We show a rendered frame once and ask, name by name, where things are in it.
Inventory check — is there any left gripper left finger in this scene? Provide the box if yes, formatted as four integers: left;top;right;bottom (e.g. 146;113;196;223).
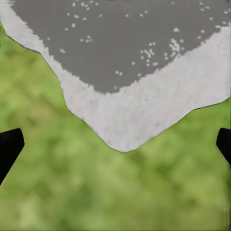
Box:
0;128;25;185

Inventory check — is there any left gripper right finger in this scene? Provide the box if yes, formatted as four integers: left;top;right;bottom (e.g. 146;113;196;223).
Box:
216;128;231;165

